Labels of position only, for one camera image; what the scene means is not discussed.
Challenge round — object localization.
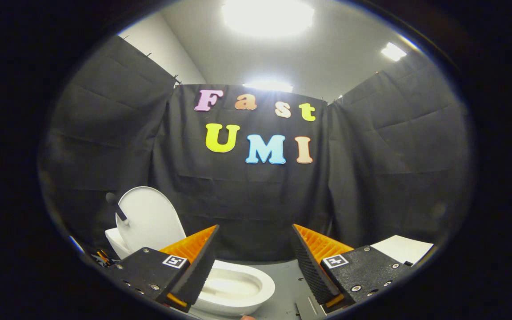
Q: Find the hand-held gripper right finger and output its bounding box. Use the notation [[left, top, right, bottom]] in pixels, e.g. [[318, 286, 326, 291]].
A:
[[292, 224, 412, 313]]

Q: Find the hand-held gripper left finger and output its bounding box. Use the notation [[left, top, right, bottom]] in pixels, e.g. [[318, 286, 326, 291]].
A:
[[104, 224, 220, 313]]

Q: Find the white toilet lid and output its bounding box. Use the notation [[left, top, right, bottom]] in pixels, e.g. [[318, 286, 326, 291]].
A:
[[106, 186, 187, 254]]

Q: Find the white toilet body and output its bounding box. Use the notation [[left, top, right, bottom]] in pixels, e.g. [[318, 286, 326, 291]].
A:
[[105, 228, 276, 317]]

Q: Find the grey ribbed panel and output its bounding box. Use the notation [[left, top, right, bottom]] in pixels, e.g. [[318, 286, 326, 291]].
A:
[[296, 292, 328, 320]]

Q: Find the black backdrop cloth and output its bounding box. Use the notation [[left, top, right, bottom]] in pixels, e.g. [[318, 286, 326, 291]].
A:
[[38, 36, 474, 264]]

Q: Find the white flat board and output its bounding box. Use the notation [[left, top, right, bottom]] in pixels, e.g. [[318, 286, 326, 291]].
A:
[[370, 235, 435, 267]]

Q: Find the long ceiling light panel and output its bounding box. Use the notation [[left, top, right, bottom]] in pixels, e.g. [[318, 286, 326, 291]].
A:
[[242, 80, 293, 93]]

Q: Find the small ceiling light panel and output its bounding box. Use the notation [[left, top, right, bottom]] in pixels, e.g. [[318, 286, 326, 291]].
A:
[[380, 42, 408, 62]]

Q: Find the large ceiling light panel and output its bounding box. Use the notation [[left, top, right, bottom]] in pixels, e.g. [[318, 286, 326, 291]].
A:
[[221, 0, 316, 37]]

